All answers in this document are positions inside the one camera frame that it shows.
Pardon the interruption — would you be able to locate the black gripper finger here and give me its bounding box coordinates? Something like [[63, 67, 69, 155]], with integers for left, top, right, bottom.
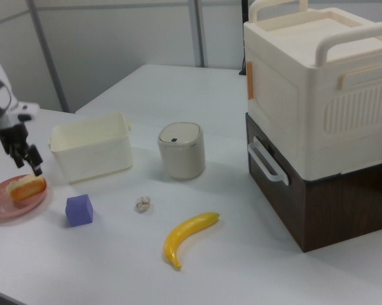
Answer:
[[25, 144, 44, 177], [8, 145, 27, 169]]

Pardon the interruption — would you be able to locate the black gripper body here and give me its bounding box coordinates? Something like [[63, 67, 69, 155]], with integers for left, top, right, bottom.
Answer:
[[0, 121, 30, 157]]

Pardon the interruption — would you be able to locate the orange glazed bread roll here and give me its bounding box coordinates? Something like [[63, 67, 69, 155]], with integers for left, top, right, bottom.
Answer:
[[5, 173, 48, 202]]

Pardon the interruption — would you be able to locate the pink plastic plate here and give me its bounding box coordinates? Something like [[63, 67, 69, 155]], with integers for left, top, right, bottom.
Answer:
[[0, 174, 53, 219]]

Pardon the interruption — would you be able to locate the white rectangular plastic bin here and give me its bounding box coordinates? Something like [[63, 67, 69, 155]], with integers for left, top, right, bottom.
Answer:
[[47, 111, 135, 186]]

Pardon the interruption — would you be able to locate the purple cube block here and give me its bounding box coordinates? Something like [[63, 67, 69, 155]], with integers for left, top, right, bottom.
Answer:
[[65, 194, 95, 228]]

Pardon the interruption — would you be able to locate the crumpled white paper ball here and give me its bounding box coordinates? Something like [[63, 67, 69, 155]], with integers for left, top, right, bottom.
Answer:
[[134, 196, 151, 214]]

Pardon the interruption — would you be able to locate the beige mini trash can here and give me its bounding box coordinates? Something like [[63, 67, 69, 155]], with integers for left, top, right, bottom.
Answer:
[[157, 121, 206, 182]]

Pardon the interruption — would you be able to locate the yellow banana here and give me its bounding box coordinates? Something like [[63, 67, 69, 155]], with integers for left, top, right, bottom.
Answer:
[[163, 211, 221, 271]]

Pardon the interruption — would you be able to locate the dark brown wooden drawer box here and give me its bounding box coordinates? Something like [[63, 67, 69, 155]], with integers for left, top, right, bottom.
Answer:
[[245, 112, 382, 254]]

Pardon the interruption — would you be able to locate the black hanging cable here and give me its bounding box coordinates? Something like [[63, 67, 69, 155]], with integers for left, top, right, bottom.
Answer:
[[239, 0, 248, 76]]

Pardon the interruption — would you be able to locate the cream storage box with handles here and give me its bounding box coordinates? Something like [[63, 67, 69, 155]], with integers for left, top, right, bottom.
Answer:
[[243, 0, 382, 175]]

